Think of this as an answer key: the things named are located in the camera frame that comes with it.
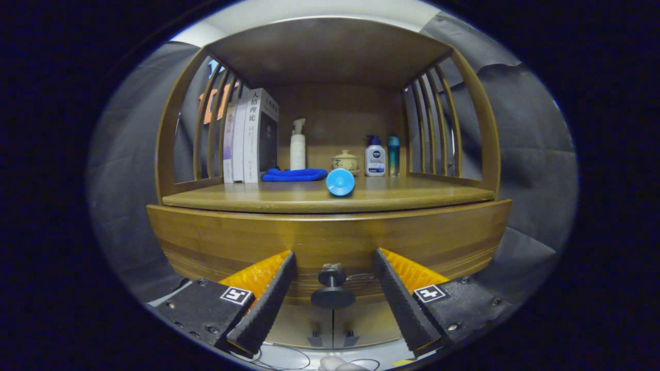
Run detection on wooden drawer with black knob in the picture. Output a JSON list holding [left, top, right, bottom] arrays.
[[146, 200, 513, 310]]

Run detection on purple spine book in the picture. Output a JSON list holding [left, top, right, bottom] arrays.
[[223, 102, 238, 183]]

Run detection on wooden countertop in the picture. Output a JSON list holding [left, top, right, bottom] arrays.
[[161, 175, 496, 214]]

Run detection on blue white cream tube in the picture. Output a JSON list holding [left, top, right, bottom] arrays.
[[326, 168, 355, 197]]

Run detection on blue folded cloth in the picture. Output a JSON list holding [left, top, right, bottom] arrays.
[[261, 167, 328, 182]]

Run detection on thick grey white book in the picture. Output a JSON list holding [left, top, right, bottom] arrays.
[[243, 88, 280, 183]]

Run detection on wooden cabinet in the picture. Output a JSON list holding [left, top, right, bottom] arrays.
[[155, 16, 502, 350]]

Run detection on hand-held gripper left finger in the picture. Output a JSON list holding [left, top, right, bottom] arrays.
[[147, 250, 298, 359]]

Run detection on teal slim bottle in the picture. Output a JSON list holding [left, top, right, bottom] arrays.
[[388, 136, 401, 177]]

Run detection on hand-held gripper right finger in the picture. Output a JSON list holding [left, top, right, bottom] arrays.
[[372, 248, 516, 359]]

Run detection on white pump bottle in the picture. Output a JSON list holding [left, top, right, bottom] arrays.
[[290, 119, 307, 171]]

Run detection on wooden cabinet door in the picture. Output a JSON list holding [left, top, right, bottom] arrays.
[[334, 296, 400, 347], [268, 296, 333, 348]]

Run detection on thin white book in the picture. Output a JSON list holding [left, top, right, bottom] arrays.
[[232, 98, 250, 182]]

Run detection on black floor cables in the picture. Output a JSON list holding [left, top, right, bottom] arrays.
[[227, 343, 382, 371]]

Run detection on white lotion bottle blue cap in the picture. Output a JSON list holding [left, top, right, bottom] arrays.
[[365, 135, 386, 177]]

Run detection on beige lidded ceramic teacup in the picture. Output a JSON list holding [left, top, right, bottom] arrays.
[[331, 149, 360, 176]]

